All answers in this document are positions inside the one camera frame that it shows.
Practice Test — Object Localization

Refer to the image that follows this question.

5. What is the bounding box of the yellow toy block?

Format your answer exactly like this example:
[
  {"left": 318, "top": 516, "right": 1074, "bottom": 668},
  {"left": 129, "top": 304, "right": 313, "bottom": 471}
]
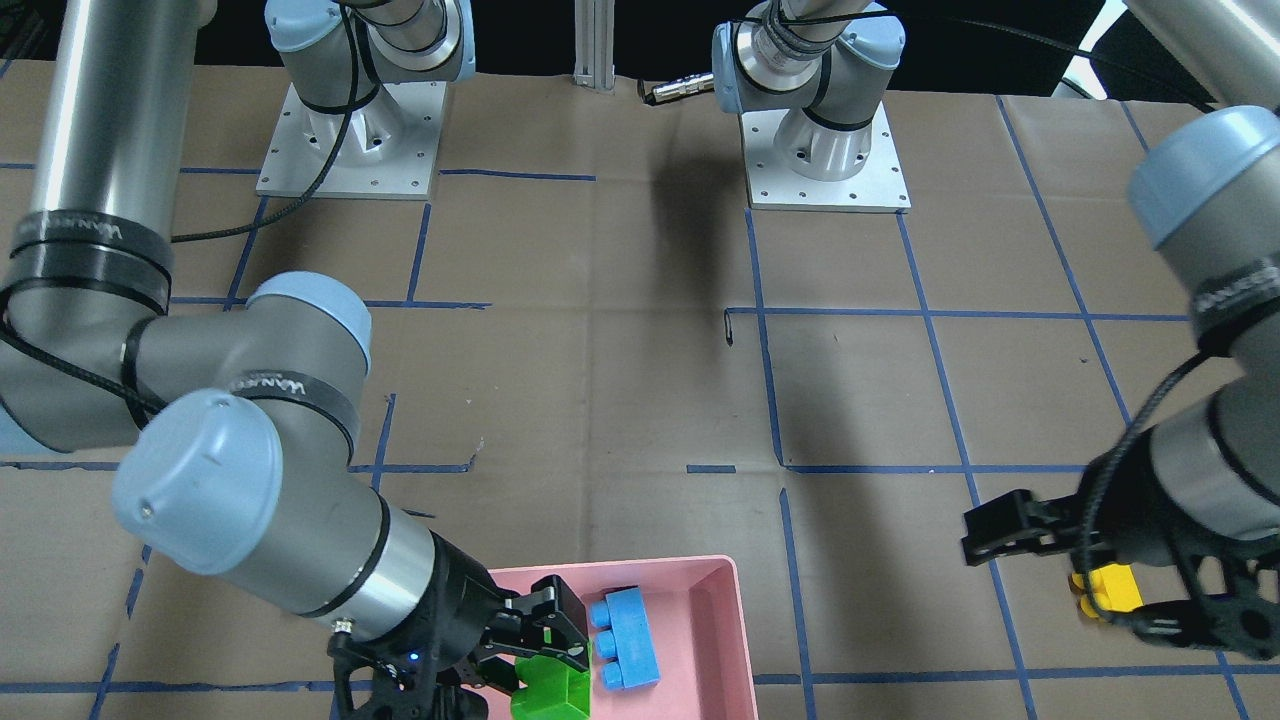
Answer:
[{"left": 1068, "top": 562, "right": 1144, "bottom": 621}]

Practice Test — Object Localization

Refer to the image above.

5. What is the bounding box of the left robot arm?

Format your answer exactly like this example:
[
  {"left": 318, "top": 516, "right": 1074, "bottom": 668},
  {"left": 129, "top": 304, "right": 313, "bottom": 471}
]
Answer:
[{"left": 1039, "top": 1, "right": 1279, "bottom": 660}]

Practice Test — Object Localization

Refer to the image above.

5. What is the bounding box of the pink plastic box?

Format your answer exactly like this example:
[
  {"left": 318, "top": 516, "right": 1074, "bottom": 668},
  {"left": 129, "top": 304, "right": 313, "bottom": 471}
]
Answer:
[{"left": 492, "top": 555, "right": 758, "bottom": 719}]

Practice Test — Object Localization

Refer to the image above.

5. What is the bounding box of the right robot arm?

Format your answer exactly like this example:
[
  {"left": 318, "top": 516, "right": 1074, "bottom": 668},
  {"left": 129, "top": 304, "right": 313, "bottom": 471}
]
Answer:
[{"left": 3, "top": 1, "right": 590, "bottom": 719}]

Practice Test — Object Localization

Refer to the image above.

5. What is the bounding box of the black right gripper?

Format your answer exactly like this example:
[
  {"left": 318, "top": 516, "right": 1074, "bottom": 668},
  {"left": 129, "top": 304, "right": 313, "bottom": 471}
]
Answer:
[{"left": 328, "top": 544, "right": 590, "bottom": 719}]

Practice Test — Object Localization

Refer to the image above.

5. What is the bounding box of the aluminium frame post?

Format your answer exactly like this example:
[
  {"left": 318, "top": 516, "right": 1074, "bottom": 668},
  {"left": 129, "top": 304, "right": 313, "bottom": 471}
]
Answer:
[{"left": 572, "top": 0, "right": 616, "bottom": 94}]

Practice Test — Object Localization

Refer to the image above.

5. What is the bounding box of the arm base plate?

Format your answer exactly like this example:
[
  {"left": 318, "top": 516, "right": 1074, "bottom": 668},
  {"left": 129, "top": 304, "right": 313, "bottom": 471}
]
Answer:
[
  {"left": 739, "top": 104, "right": 913, "bottom": 213},
  {"left": 256, "top": 82, "right": 451, "bottom": 201}
]

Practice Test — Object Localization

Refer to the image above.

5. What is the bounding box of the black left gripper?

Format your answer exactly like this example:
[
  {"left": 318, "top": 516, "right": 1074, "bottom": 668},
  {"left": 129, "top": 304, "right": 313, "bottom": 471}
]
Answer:
[{"left": 1101, "top": 530, "right": 1279, "bottom": 661}]

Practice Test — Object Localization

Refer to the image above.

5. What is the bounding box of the green toy block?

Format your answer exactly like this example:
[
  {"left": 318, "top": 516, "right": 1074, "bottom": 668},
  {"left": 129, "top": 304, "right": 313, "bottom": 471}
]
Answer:
[{"left": 509, "top": 656, "right": 593, "bottom": 719}]

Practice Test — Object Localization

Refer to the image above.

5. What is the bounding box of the blue toy block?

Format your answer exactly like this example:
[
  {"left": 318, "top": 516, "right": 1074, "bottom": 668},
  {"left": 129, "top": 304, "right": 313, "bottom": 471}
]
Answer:
[{"left": 588, "top": 587, "right": 660, "bottom": 692}]

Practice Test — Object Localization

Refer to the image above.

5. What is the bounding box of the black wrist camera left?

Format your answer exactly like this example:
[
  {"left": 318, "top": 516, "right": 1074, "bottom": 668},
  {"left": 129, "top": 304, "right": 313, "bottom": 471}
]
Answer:
[{"left": 961, "top": 489, "right": 1084, "bottom": 568}]

